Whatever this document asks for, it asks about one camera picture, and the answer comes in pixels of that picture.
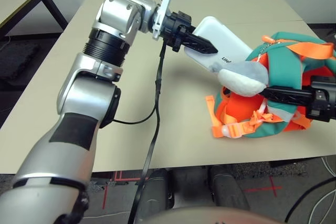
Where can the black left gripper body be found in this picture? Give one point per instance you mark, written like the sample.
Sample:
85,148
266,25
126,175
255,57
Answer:
174,28

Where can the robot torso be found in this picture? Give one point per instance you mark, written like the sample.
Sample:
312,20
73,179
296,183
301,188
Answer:
210,217

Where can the dark-framed side table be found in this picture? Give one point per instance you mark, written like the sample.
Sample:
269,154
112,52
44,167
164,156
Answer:
55,11

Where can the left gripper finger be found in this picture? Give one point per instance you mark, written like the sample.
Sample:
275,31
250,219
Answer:
200,43

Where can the white pencil case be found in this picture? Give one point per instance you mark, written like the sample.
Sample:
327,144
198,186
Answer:
225,43

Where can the black foam floor mat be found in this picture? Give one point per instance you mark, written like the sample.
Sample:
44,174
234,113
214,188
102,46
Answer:
18,61

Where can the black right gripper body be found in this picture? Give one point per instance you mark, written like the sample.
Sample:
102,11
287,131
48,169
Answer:
324,98

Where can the robot right leg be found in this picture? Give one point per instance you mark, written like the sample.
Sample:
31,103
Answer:
228,190

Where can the teal and orange backpack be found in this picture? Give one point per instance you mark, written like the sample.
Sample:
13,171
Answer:
283,61

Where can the grey and white plush toy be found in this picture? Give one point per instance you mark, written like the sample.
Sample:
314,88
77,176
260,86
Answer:
244,77

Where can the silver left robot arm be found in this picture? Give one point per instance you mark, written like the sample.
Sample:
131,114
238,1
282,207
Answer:
78,98

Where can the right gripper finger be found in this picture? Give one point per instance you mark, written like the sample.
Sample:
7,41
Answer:
288,96

